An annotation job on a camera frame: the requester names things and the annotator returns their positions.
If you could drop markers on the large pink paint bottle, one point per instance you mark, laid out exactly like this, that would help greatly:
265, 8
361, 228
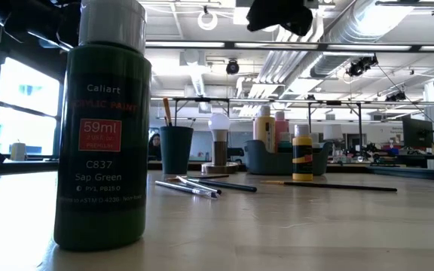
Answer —
281, 128

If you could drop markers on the large yellow paint bottle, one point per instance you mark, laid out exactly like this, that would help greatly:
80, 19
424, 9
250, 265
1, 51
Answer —
264, 130

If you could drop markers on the small turquoise paint bottle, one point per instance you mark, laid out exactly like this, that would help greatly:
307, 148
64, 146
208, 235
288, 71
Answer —
285, 145

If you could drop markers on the black paintbrush silver ferrule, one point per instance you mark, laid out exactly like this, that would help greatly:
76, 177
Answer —
193, 122

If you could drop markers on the small yellow paint bottle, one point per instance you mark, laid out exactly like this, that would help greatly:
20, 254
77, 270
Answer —
302, 158

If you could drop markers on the teal ribbed plastic cup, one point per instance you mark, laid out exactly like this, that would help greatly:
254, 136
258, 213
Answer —
175, 150

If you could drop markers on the paintbrushes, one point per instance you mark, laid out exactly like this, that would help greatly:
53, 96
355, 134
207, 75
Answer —
183, 188

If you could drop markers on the small dark paint bottle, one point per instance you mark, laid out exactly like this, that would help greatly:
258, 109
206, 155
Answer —
102, 150

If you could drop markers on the long ceiling light bar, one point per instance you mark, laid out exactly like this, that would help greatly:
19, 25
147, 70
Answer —
187, 44

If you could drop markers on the teal plastic storage bin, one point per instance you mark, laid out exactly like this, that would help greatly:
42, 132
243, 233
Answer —
266, 162

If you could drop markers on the person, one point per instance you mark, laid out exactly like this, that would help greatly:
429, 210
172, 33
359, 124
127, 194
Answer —
155, 143

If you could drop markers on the black monitor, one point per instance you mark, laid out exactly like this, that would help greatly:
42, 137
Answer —
416, 131

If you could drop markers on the black ceiling dome camera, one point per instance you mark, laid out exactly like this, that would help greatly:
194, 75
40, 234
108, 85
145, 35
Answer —
233, 67

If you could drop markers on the silver ventilation duct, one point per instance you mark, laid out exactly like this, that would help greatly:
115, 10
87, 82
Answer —
352, 30

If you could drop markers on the black ceiling camera cluster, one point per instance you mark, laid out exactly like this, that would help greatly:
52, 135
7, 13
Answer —
396, 97
360, 67

